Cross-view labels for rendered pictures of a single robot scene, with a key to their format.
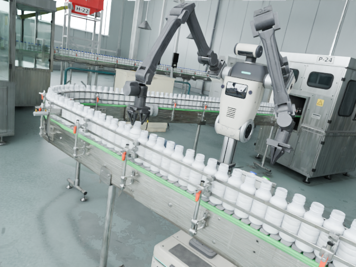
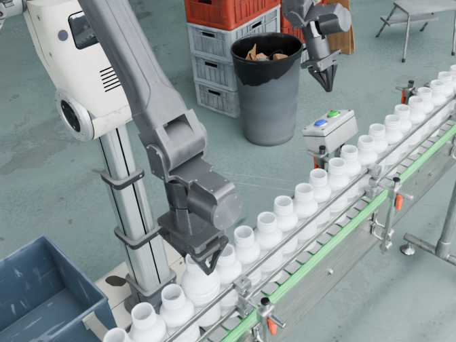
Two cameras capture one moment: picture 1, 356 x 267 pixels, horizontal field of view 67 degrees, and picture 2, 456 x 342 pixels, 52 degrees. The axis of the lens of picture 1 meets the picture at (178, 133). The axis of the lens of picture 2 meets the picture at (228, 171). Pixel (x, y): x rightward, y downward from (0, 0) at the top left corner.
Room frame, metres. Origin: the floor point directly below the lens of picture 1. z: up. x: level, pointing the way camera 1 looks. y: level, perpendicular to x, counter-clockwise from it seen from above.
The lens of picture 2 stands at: (1.17, 0.75, 1.80)
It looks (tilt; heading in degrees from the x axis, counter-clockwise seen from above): 37 degrees down; 281
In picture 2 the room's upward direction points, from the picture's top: 6 degrees counter-clockwise
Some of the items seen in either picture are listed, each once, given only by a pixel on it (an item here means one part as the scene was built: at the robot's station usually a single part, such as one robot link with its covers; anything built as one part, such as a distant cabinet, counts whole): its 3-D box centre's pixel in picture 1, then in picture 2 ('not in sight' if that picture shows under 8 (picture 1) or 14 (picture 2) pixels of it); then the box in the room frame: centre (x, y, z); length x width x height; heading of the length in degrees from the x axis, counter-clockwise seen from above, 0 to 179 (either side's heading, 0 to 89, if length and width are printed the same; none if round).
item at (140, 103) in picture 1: (140, 102); (188, 214); (1.34, 0.22, 1.30); 0.10 x 0.07 x 0.07; 143
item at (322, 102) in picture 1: (317, 116); not in sight; (4.96, -2.47, 1.00); 1.60 x 1.30 x 2.00; 125
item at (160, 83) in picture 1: (141, 101); not in sight; (5.70, 0.88, 0.59); 1.10 x 0.62 x 1.18; 125
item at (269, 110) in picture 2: not in sight; (268, 91); (1.40, -2.02, 0.32); 0.45 x 0.45 x 0.64
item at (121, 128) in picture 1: (121, 136); (151, 340); (1.42, 0.31, 1.08); 0.06 x 0.06 x 0.17
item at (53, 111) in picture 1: (49, 126); not in sight; (1.75, 0.88, 0.96); 0.23 x 0.10 x 0.27; 143
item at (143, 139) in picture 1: (142, 146); (226, 280); (1.31, 0.17, 1.08); 0.06 x 0.06 x 0.17
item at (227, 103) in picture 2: not in sight; (239, 83); (1.67, -2.56, 0.11); 0.61 x 0.41 x 0.22; 58
